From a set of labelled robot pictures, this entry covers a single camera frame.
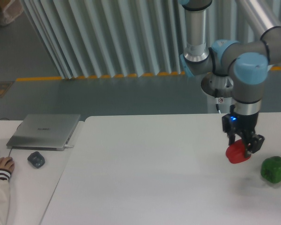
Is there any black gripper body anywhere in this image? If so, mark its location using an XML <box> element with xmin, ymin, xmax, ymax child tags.
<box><xmin>222</xmin><ymin>105</ymin><xmax>259</xmax><ymax>139</ymax></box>

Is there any red bell pepper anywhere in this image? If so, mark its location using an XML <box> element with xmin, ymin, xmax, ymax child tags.
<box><xmin>226</xmin><ymin>139</ymin><xmax>251</xmax><ymax>164</ymax></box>

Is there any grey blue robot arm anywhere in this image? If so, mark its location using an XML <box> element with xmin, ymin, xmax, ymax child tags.
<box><xmin>180</xmin><ymin>0</ymin><xmax>281</xmax><ymax>158</ymax></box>

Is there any cream sleeved forearm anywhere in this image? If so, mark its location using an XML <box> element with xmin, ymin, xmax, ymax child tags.
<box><xmin>0</xmin><ymin>169</ymin><xmax>11</xmax><ymax>225</ymax></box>

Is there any green bell pepper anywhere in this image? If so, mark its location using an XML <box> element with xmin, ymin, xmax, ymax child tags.
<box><xmin>260</xmin><ymin>156</ymin><xmax>281</xmax><ymax>184</ymax></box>

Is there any person's hand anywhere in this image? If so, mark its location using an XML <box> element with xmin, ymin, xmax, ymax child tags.
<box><xmin>0</xmin><ymin>157</ymin><xmax>15</xmax><ymax>174</ymax></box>

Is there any white folding partition screen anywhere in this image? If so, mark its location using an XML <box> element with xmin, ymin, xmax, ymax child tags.
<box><xmin>22</xmin><ymin>0</ymin><xmax>187</xmax><ymax>79</ymax></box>

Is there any silver closed laptop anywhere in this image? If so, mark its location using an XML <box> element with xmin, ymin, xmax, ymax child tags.
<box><xmin>6</xmin><ymin>114</ymin><xmax>81</xmax><ymax>151</ymax></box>

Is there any dark grey 3D mouse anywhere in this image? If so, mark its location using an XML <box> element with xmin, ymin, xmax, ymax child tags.
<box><xmin>27</xmin><ymin>151</ymin><xmax>45</xmax><ymax>169</ymax></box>

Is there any black computer mouse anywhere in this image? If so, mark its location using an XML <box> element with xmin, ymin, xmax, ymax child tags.
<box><xmin>7</xmin><ymin>157</ymin><xmax>13</xmax><ymax>164</ymax></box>

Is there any brown bag in corner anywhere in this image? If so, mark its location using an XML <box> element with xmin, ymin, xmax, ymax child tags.
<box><xmin>0</xmin><ymin>0</ymin><xmax>24</xmax><ymax>27</ymax></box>

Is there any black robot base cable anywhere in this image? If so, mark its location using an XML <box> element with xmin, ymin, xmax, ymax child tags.
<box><xmin>214</xmin><ymin>88</ymin><xmax>223</xmax><ymax>114</ymax></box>

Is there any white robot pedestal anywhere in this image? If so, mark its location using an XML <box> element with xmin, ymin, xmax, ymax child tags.
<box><xmin>201</xmin><ymin>73</ymin><xmax>233</xmax><ymax>114</ymax></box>

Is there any black mouse cable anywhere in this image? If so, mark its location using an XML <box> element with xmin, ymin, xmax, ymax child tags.
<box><xmin>0</xmin><ymin>118</ymin><xmax>24</xmax><ymax>158</ymax></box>

